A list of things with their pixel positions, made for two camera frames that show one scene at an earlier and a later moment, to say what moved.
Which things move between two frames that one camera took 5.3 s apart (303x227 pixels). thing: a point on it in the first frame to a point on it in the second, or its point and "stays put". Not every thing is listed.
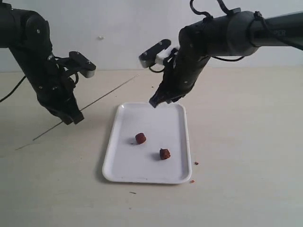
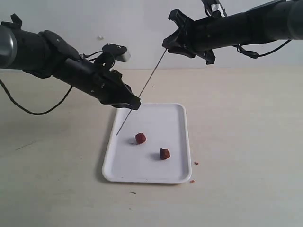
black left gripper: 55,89 to 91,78
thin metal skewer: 87,106 to 142,90
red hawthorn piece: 164,153 stays put
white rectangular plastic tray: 148,144 stays put
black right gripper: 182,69 to 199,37
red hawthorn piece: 140,138 stays put
